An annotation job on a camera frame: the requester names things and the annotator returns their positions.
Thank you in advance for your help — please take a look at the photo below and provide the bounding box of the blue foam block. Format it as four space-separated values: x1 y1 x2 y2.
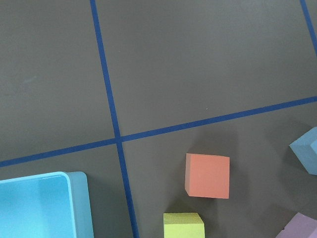
289 127 317 176

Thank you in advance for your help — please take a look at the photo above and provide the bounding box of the orange foam block left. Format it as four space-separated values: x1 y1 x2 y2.
185 153 230 199

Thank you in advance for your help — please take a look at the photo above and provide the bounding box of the yellow foam block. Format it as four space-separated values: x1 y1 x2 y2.
163 213 205 238

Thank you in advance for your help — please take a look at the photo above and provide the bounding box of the blue plastic bin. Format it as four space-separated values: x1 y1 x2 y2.
0 172 94 238

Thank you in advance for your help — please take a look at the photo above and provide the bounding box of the light pink foam block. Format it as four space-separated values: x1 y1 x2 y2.
276 213 317 238

